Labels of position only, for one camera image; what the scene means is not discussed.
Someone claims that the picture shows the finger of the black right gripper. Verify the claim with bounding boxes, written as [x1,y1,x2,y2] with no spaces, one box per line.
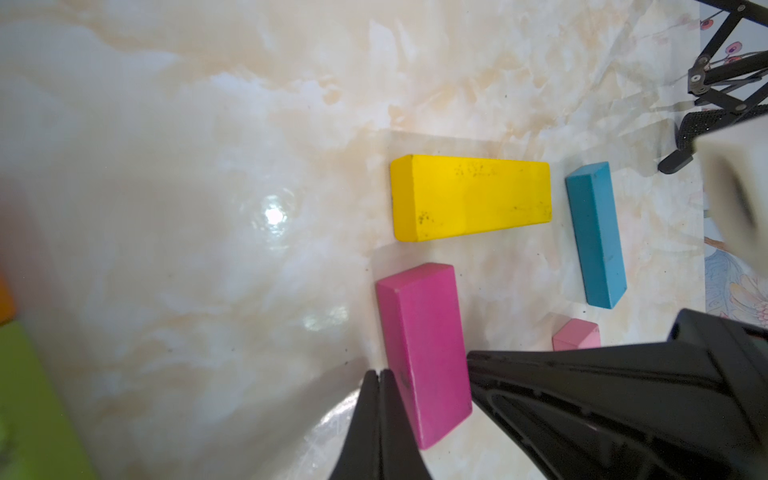
[467,309,767,479]

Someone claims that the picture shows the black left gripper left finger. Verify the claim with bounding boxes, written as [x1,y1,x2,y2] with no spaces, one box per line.
[329,370,380,480]

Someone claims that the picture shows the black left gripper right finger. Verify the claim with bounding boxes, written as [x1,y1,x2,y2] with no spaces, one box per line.
[379,369,432,480]

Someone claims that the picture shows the light pink block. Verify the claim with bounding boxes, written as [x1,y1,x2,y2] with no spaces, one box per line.
[552,318,602,351]

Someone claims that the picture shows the magenta long block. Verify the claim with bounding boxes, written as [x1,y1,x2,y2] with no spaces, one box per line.
[375,263,472,450]

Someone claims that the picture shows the yellow long block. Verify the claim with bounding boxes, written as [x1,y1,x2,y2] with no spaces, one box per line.
[390,155,553,242]

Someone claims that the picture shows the lime green block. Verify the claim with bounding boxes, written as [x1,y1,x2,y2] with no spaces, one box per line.
[1,321,97,479]

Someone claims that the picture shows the orange long block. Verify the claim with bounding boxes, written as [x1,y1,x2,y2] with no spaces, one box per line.
[0,275,17,325]

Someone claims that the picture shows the teal long block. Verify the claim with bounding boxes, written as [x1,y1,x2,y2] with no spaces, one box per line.
[565,162,627,309]

